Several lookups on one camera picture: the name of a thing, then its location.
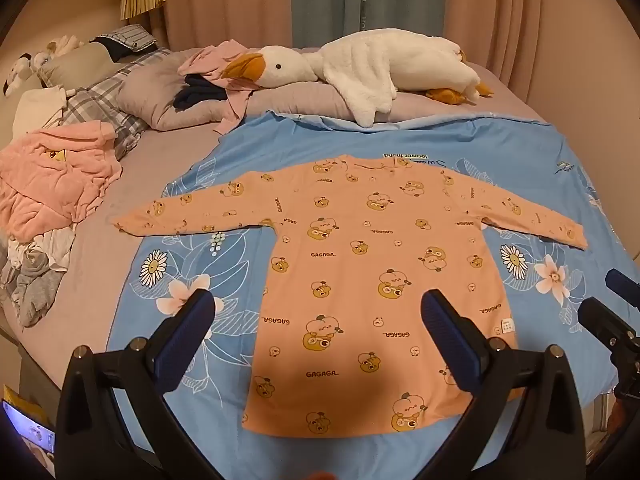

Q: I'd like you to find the beige plush toy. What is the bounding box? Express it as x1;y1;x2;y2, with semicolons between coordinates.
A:
42;35;83;58

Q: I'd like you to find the beige pillow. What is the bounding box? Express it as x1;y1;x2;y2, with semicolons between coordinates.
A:
37;42;126;88

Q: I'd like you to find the white goose plush toy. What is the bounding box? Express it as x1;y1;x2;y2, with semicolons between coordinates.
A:
221;27;493;128

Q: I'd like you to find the pink curtain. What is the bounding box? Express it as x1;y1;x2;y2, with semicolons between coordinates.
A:
147;0;296;53
442;0;546;88

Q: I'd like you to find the striped folded blanket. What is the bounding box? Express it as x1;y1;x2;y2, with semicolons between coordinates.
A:
90;24;156;61

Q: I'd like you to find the blue floral blanket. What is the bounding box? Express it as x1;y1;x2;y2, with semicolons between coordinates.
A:
107;110;640;480

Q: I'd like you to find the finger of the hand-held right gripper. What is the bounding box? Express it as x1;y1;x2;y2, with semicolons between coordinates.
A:
606;269;640;306
578;297;639;361

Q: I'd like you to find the thin pink garment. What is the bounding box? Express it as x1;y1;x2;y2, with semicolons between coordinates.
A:
177;42;266;133

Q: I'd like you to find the navy garment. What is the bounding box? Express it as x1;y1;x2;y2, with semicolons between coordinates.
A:
172;74;233;111

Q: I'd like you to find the phone with lit screen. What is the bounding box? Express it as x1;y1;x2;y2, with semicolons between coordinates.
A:
0;399;56;467

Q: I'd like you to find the white cloth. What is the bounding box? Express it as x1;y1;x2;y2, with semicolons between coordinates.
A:
12;86;68;138

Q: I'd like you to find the yellow packet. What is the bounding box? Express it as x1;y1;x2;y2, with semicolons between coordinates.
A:
2;384;48;423

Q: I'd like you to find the grey and white clothes pile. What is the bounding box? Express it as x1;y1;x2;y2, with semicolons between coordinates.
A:
0;222;78;328

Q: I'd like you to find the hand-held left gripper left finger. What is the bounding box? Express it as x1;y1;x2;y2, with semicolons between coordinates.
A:
55;289;217;480

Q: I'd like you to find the pink fleece garment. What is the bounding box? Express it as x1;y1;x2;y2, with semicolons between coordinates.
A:
0;121;123;241

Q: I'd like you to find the orange printed long-sleeve shirt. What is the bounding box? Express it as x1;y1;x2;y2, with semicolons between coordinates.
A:
111;156;587;438

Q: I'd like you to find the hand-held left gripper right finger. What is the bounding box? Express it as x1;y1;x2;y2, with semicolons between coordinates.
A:
421;291;587;480

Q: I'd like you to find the plaid pillow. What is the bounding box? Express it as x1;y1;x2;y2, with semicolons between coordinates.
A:
50;47;173;161

